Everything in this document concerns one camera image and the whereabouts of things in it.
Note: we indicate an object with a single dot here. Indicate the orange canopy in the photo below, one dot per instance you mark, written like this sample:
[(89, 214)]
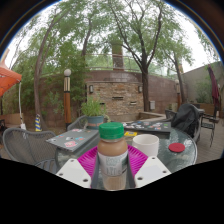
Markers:
[(8, 80)]

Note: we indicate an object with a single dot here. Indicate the potted green plant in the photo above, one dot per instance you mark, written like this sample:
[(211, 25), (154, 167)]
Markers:
[(94, 111)]

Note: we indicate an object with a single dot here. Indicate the small yellow card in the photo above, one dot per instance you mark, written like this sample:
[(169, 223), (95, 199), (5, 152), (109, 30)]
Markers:
[(130, 133)]

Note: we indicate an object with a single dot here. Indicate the white mug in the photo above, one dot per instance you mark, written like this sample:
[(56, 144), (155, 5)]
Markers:
[(146, 145)]

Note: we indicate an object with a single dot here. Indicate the grey wicker chair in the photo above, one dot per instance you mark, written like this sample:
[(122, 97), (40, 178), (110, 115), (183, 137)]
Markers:
[(199, 131), (28, 146), (76, 122)]

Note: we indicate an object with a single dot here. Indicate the grey laptop with stickers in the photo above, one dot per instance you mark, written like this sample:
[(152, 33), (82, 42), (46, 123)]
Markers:
[(71, 140)]

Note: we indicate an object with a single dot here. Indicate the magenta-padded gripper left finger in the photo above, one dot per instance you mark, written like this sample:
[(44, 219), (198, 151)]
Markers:
[(75, 171)]

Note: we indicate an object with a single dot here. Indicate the black metal chair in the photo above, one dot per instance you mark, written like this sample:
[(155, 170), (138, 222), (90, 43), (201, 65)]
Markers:
[(210, 126)]

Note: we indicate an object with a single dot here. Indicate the globe-topped lamp post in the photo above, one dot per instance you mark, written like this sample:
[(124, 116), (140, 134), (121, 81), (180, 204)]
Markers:
[(67, 100)]

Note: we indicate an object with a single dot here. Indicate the black jacket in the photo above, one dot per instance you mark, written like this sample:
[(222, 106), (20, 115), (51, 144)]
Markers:
[(185, 120)]

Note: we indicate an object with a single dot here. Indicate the closed maroon umbrella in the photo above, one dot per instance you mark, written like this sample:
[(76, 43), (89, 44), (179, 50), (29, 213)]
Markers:
[(214, 88)]

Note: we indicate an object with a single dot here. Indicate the dark laptop with stickers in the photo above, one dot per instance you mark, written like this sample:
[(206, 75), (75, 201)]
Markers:
[(150, 126)]

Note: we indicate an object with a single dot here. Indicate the wall lantern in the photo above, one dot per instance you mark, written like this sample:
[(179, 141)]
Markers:
[(140, 89), (91, 89)]

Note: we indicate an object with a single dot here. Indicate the green-capped brown drink bottle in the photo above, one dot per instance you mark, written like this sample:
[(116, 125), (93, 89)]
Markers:
[(112, 156)]

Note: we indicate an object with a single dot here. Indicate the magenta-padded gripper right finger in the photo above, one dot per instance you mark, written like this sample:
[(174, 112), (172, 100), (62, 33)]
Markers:
[(151, 170)]

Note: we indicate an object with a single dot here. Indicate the blue yellow striped bollard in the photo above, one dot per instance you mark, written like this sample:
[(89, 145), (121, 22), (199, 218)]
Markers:
[(38, 123)]

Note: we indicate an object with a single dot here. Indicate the flat round red coaster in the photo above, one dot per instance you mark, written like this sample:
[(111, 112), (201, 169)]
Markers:
[(176, 147)]

